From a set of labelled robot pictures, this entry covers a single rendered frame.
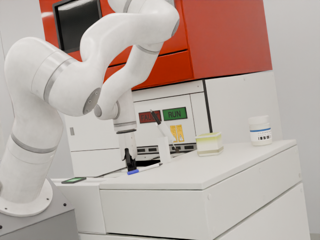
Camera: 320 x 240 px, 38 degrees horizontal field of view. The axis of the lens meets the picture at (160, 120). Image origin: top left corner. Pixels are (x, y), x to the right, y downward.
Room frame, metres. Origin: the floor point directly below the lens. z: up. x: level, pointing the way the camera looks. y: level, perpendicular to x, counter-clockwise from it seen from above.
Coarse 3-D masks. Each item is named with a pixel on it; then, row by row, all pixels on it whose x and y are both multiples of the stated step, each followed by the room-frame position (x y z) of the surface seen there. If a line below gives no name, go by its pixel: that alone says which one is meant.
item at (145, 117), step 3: (156, 111) 1.93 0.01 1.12; (141, 114) 1.98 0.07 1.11; (144, 114) 1.97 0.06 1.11; (147, 114) 1.96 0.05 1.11; (150, 114) 1.95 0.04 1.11; (156, 114) 1.93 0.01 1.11; (159, 114) 1.92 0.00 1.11; (141, 117) 1.98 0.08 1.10; (144, 117) 1.97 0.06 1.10; (147, 117) 1.96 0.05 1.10; (150, 117) 1.95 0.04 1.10; (159, 117) 1.92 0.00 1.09; (141, 120) 1.98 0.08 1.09; (144, 120) 1.97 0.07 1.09; (147, 120) 1.96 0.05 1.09; (150, 120) 1.95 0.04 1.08; (153, 120) 1.94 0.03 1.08
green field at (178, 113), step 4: (180, 108) 1.85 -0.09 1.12; (184, 108) 1.84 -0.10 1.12; (164, 112) 1.90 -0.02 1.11; (168, 112) 1.89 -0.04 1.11; (172, 112) 1.88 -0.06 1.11; (176, 112) 1.87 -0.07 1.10; (180, 112) 1.85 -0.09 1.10; (184, 112) 1.84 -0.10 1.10; (164, 116) 1.91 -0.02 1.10; (168, 116) 1.89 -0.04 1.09; (172, 116) 1.88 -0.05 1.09; (176, 116) 1.87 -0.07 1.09; (180, 116) 1.86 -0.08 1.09; (184, 116) 1.84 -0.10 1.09
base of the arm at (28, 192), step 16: (16, 144) 1.10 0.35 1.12; (16, 160) 1.11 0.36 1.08; (32, 160) 1.11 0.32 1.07; (48, 160) 1.14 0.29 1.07; (0, 176) 1.16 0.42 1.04; (16, 176) 1.13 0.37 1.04; (32, 176) 1.14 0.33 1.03; (0, 192) 1.17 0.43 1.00; (16, 192) 1.15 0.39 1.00; (32, 192) 1.18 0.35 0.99; (48, 192) 1.25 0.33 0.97; (0, 208) 1.14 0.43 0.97; (16, 208) 1.16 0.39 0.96; (32, 208) 1.18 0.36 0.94
